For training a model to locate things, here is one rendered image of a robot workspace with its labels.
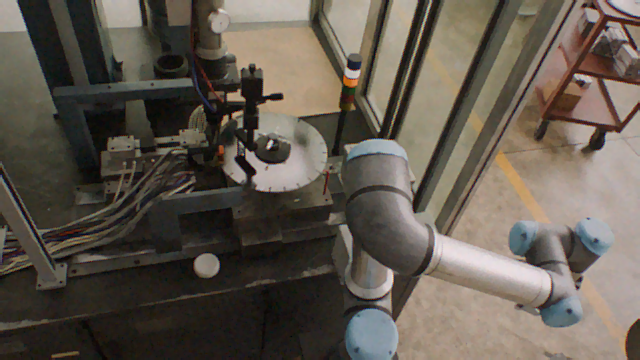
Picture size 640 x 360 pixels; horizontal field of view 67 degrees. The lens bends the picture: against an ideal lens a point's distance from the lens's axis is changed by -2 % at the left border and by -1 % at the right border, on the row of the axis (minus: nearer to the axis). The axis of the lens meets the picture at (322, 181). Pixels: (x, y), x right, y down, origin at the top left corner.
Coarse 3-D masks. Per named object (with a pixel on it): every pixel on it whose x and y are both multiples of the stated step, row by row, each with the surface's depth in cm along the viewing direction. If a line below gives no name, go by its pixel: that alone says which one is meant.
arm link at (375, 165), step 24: (360, 144) 90; (384, 144) 88; (360, 168) 86; (384, 168) 84; (408, 168) 90; (360, 192) 82; (408, 192) 84; (360, 264) 106; (360, 288) 113; (384, 288) 113
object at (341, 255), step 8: (416, 216) 141; (424, 216) 142; (432, 224) 140; (344, 232) 134; (336, 240) 140; (344, 240) 133; (336, 248) 141; (344, 248) 133; (336, 256) 142; (344, 256) 134; (336, 264) 143; (344, 264) 135; (344, 272) 136; (392, 272) 143
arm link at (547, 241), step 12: (516, 228) 100; (528, 228) 98; (540, 228) 98; (552, 228) 99; (564, 228) 99; (516, 240) 100; (528, 240) 97; (540, 240) 97; (552, 240) 97; (564, 240) 98; (516, 252) 99; (528, 252) 98; (540, 252) 96; (552, 252) 95; (564, 252) 98
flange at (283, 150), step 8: (280, 136) 147; (264, 144) 144; (280, 144) 144; (288, 144) 145; (256, 152) 142; (264, 152) 142; (272, 152) 142; (280, 152) 143; (288, 152) 143; (264, 160) 141; (272, 160) 141; (280, 160) 141
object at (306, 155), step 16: (272, 112) 155; (272, 128) 150; (288, 128) 151; (304, 128) 152; (224, 144) 143; (304, 144) 148; (320, 144) 149; (224, 160) 139; (240, 160) 140; (256, 160) 141; (288, 160) 142; (304, 160) 143; (320, 160) 144; (240, 176) 136; (256, 176) 137; (272, 176) 138; (288, 176) 138; (304, 176) 139; (272, 192) 134
